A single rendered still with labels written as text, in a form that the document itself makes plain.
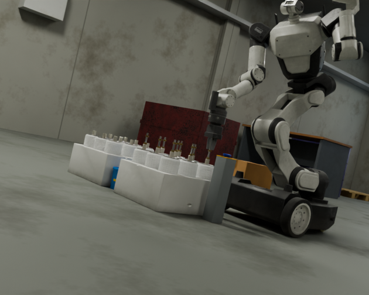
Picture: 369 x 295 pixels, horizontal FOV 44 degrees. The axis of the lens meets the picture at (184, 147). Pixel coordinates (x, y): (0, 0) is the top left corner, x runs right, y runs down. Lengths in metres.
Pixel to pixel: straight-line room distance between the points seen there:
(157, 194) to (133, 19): 4.64
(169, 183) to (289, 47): 0.98
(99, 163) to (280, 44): 1.18
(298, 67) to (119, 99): 4.17
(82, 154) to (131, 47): 3.89
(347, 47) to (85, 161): 1.54
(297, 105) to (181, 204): 0.85
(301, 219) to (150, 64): 4.66
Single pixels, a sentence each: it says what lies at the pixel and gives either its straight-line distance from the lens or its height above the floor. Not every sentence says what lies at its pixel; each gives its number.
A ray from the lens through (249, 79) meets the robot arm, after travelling 2.50.
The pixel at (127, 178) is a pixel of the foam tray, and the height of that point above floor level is 0.09.
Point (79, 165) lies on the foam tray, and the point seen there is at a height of 0.06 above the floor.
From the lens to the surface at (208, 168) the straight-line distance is 2.32.
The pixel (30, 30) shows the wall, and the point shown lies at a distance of 5.90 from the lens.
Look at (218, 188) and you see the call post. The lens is 2.17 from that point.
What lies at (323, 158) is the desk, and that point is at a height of 0.54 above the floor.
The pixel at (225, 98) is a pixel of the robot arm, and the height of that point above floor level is 0.60.
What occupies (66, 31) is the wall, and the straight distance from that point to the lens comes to 6.07.
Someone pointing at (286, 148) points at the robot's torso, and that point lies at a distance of 2.47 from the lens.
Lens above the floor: 0.35
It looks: 1 degrees down
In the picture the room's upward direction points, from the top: 13 degrees clockwise
